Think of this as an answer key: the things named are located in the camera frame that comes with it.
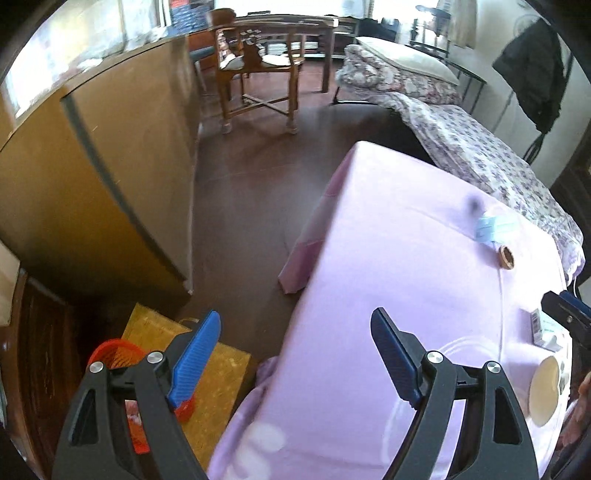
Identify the wooden table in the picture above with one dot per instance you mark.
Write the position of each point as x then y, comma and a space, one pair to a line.
326, 60

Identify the black jacket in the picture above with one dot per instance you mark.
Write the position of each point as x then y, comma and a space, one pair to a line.
531, 78

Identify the red plastic basket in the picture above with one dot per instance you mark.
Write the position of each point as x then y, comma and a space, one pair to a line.
117, 353

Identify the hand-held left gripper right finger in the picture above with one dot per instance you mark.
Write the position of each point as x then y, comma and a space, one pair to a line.
397, 355

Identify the small white box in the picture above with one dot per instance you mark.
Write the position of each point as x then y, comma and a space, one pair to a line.
542, 330

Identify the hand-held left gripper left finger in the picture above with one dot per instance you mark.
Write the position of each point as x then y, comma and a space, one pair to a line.
194, 360

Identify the metal bed frame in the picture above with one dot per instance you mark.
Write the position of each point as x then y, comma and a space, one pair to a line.
475, 77

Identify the cream pillow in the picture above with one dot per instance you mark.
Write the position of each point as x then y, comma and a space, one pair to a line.
411, 60

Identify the wooden armchair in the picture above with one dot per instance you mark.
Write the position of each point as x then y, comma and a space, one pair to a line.
292, 92

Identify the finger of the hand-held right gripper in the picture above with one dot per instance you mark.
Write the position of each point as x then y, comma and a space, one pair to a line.
575, 307

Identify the blue face mask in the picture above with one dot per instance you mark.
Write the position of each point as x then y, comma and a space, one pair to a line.
496, 227

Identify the pink tablecloth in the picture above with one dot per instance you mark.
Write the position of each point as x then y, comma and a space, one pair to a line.
392, 258

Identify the dark low cabinet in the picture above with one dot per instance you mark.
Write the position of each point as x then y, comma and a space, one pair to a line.
378, 30

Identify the bed with floral quilt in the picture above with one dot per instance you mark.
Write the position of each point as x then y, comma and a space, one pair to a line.
485, 152

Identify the large brown cabinet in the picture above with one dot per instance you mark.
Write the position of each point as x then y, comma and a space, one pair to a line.
92, 184

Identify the cardboard box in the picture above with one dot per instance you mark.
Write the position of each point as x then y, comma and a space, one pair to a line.
7, 286

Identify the dark carved wooden cabinet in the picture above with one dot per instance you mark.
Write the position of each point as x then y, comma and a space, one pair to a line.
41, 346

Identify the blue seat chair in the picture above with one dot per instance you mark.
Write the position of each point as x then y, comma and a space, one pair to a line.
203, 50

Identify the white cup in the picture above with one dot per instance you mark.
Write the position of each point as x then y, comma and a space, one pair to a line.
545, 392

